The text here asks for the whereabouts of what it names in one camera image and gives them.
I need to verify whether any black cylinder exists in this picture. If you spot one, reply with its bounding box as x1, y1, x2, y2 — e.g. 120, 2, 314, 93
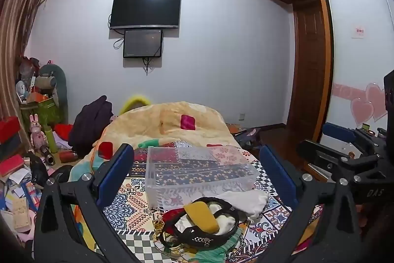
39, 144, 56, 167

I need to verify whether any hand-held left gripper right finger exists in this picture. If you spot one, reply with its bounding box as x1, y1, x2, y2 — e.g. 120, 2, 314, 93
243, 144, 361, 263

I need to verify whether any yellow soft pouch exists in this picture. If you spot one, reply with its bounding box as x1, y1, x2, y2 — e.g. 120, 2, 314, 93
184, 201, 220, 234

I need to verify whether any small white fan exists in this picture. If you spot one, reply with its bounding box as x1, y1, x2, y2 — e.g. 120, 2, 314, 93
15, 80, 30, 99

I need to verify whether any red book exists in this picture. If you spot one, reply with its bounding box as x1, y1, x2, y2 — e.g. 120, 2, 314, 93
0, 155, 25, 178

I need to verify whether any gold chain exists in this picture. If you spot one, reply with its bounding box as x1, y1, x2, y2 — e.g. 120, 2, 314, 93
152, 218, 169, 240

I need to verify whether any red garment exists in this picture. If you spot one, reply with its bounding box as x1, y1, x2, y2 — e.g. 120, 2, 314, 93
53, 123, 75, 141

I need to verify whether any black bag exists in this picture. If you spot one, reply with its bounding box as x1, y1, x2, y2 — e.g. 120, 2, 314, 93
26, 150, 49, 187

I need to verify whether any pile of papers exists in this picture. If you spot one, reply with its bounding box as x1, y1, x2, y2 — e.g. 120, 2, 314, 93
0, 167, 44, 242

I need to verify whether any red cloth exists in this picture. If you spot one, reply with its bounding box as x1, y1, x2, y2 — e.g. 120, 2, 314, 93
161, 209, 189, 228

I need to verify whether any green cardboard box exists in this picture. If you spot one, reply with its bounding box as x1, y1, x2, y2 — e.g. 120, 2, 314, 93
20, 97, 61, 128

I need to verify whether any white cloth pouch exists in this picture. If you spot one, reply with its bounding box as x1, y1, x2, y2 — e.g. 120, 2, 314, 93
215, 189, 270, 218

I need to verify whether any green knitted cloth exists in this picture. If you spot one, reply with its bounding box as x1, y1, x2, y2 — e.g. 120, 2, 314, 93
186, 230, 244, 263

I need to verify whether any colourful patterned blanket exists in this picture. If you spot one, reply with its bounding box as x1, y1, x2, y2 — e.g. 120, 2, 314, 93
72, 140, 328, 263

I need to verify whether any black wall television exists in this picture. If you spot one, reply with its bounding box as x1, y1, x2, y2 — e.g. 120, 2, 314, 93
110, 0, 181, 30

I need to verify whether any clear plastic storage box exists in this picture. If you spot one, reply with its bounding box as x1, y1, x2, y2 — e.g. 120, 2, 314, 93
146, 145, 261, 210

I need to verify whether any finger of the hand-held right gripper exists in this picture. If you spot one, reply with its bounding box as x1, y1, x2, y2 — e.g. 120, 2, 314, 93
296, 140, 380, 182
322, 122, 374, 147

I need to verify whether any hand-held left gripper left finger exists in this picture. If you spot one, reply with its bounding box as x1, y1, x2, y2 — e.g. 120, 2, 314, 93
33, 143, 140, 263

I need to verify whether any small black monitor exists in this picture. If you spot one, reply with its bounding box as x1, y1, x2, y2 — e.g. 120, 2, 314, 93
123, 29, 163, 59

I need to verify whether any white heart-sticker sliding door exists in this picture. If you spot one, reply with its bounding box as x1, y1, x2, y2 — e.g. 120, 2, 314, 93
318, 0, 394, 160

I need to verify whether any red cup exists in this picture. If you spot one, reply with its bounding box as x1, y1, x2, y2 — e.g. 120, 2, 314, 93
59, 150, 79, 164

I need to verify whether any white fabric piece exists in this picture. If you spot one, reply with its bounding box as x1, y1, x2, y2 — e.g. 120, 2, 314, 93
175, 204, 238, 236

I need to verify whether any red box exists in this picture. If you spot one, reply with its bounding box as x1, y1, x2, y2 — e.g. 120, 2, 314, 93
0, 116, 19, 144

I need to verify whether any brown wooden door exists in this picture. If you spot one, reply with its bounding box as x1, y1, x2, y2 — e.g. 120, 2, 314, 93
287, 0, 335, 142

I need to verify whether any green bottle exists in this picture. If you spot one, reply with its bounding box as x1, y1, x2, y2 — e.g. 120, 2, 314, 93
44, 125, 58, 154

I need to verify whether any pink rabbit toy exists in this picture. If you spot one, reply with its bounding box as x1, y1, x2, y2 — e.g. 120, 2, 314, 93
30, 114, 48, 153

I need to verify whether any dark jacket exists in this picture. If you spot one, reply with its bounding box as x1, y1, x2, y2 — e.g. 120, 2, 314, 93
68, 95, 115, 158

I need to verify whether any black studded belt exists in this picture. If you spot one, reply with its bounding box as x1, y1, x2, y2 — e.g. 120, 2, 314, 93
161, 197, 241, 249

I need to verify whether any black television cable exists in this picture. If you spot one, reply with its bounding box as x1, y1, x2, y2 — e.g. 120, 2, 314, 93
107, 13, 164, 75

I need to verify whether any beige fleece blanket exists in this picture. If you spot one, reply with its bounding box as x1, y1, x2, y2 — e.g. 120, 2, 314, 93
68, 101, 244, 186

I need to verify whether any striped brown curtain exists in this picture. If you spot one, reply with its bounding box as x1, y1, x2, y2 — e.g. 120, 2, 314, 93
0, 0, 52, 136

